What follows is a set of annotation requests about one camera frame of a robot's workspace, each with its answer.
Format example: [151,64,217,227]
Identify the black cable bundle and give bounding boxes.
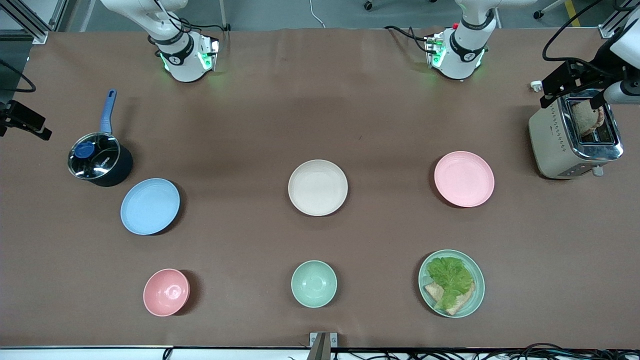
[295,342,640,360]

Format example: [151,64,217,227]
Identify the aluminium frame profile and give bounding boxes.
[598,0,640,40]
[0,0,51,45]

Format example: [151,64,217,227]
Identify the green bowl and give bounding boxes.
[291,260,338,309]

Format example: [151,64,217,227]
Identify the glass lid with blue knob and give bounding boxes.
[68,132,122,180]

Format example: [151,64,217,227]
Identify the dark saucepan with blue handle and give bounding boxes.
[68,89,134,188]

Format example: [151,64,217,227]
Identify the green plate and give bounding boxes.
[418,249,486,319]

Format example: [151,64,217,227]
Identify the pink plate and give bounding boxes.
[433,151,496,208]

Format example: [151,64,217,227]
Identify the brown table cover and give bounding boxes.
[0,27,640,350]

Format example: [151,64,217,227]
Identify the bread slice in toaster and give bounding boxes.
[571,101,606,137]

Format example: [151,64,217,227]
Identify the blue plate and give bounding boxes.
[120,178,181,236]

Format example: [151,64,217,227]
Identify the beige plate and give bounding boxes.
[288,159,349,217]

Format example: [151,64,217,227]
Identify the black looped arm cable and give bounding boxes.
[542,0,606,65]

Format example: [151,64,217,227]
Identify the silver toaster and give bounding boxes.
[528,88,625,180]

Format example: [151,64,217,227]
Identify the bread slice under lettuce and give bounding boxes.
[423,280,476,316]

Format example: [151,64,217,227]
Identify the green lettuce leaf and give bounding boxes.
[425,256,474,311]

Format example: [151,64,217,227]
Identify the pink bowl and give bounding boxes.
[143,268,191,317]

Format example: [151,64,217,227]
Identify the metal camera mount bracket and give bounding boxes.
[309,332,339,360]

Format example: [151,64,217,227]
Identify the white cable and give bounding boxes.
[308,0,327,29]

